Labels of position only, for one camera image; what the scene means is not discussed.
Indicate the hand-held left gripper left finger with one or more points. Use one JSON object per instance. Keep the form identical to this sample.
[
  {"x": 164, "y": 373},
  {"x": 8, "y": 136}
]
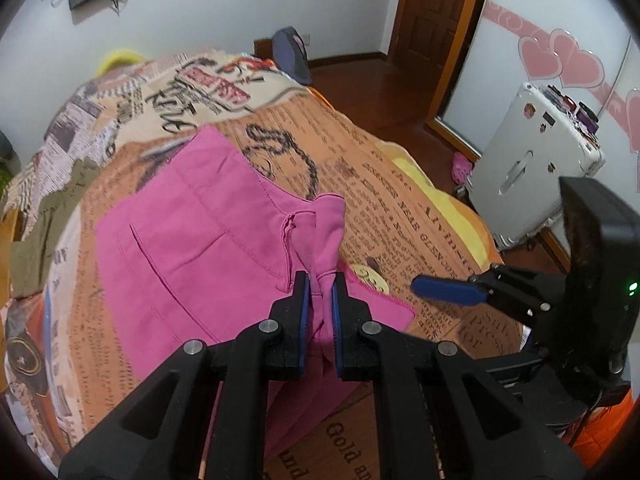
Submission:
[{"x": 305, "y": 310}]

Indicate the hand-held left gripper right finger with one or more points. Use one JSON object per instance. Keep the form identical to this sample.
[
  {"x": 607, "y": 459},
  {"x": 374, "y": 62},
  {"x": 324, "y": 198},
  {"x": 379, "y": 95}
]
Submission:
[{"x": 336, "y": 320}]

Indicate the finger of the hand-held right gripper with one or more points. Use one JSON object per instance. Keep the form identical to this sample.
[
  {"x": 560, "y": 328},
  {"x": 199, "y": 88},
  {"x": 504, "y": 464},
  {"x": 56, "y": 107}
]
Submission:
[{"x": 440, "y": 289}]

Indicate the pink pants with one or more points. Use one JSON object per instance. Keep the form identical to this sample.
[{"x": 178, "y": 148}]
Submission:
[{"x": 200, "y": 260}]

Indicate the yellow bed sheet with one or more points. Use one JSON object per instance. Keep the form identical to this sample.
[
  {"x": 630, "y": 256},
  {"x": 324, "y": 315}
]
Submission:
[{"x": 450, "y": 210}]

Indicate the newspaper print blanket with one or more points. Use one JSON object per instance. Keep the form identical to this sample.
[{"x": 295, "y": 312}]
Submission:
[{"x": 400, "y": 200}]

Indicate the pink clog shoe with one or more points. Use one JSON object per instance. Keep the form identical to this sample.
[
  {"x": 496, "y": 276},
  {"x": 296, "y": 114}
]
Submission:
[{"x": 461, "y": 167}]

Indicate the white hard-shell suitcase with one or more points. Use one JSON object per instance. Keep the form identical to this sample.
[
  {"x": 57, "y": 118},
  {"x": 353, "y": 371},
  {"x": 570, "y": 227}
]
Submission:
[{"x": 525, "y": 150}]

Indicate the purple jar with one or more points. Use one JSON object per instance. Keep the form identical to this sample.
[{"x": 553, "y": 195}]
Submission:
[{"x": 588, "y": 115}]

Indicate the orange cloth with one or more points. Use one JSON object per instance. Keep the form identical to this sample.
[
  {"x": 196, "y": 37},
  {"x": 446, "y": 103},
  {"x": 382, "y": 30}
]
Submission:
[{"x": 612, "y": 425}]

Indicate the dark red jar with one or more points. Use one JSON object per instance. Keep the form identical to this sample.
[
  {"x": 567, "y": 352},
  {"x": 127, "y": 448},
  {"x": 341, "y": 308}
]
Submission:
[{"x": 560, "y": 96}]

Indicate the white heart-print wardrobe door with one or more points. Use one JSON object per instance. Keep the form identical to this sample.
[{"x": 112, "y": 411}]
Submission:
[{"x": 500, "y": 80}]

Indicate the blue grey backpack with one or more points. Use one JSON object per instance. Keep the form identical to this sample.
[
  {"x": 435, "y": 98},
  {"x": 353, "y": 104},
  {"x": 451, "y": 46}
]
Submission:
[{"x": 292, "y": 55}]

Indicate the olive green garment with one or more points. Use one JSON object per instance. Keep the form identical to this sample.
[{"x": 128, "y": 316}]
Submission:
[{"x": 50, "y": 220}]

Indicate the brown wooden door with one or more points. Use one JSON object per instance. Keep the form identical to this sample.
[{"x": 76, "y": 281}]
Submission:
[{"x": 435, "y": 5}]

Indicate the wooden lap desk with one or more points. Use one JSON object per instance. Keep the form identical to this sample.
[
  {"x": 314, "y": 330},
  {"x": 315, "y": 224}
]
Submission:
[{"x": 11, "y": 225}]

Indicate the yellow foam padding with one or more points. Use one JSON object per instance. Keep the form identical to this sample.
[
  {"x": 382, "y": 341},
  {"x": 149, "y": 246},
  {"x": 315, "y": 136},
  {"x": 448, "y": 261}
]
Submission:
[{"x": 117, "y": 60}]

